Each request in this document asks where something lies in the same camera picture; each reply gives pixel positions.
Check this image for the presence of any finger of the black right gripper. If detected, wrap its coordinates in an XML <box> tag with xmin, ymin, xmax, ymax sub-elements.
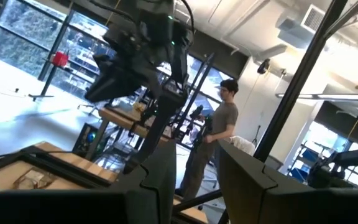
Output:
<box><xmin>85</xmin><ymin>63</ymin><xmax>161</xmax><ymax>103</ymax></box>
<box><xmin>93</xmin><ymin>55</ymin><xmax>117</xmax><ymax>71</ymax></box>

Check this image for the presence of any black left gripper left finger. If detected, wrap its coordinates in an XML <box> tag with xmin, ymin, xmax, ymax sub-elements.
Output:
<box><xmin>109</xmin><ymin>139</ymin><xmax>177</xmax><ymax>224</ymax></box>

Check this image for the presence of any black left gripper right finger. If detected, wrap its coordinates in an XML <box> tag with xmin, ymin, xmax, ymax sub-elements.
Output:
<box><xmin>215</xmin><ymin>139</ymin><xmax>312</xmax><ymax>224</ymax></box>

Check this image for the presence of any wooden background workstation table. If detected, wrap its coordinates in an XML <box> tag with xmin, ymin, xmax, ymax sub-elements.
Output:
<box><xmin>98</xmin><ymin>104</ymin><xmax>173</xmax><ymax>144</ymax></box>

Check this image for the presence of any red box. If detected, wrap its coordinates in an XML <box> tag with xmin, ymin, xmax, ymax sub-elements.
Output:
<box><xmin>51</xmin><ymin>51</ymin><xmax>70</xmax><ymax>68</ymax></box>

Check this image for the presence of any white cloth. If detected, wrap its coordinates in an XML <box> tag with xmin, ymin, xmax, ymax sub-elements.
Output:
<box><xmin>228</xmin><ymin>135</ymin><xmax>256</xmax><ymax>156</ymax></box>

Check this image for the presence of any black floor stand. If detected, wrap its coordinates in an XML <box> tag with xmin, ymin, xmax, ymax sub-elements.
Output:
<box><xmin>28</xmin><ymin>49</ymin><xmax>71</xmax><ymax>102</ymax></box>

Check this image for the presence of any black computer tower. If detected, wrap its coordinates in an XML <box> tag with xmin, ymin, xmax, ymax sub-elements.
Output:
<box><xmin>72</xmin><ymin>122</ymin><xmax>101</xmax><ymax>156</ymax></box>

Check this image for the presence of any person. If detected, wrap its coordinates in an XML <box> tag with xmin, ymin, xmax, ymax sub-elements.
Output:
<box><xmin>178</xmin><ymin>78</ymin><xmax>240</xmax><ymax>200</ymax></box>

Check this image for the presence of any brown snack packet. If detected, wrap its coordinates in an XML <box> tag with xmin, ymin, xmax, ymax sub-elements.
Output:
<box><xmin>12</xmin><ymin>167</ymin><xmax>56</xmax><ymax>190</ymax></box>

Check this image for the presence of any white hanging light bar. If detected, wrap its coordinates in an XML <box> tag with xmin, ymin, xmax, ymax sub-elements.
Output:
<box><xmin>275</xmin><ymin>92</ymin><xmax>358</xmax><ymax>102</ymax></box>

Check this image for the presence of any black upright frame post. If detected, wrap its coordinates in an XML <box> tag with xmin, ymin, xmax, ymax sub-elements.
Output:
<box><xmin>253</xmin><ymin>0</ymin><xmax>349</xmax><ymax>162</ymax></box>

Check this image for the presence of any white ceiling air duct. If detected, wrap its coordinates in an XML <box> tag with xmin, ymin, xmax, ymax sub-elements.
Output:
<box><xmin>277</xmin><ymin>3</ymin><xmax>326</xmax><ymax>49</ymax></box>

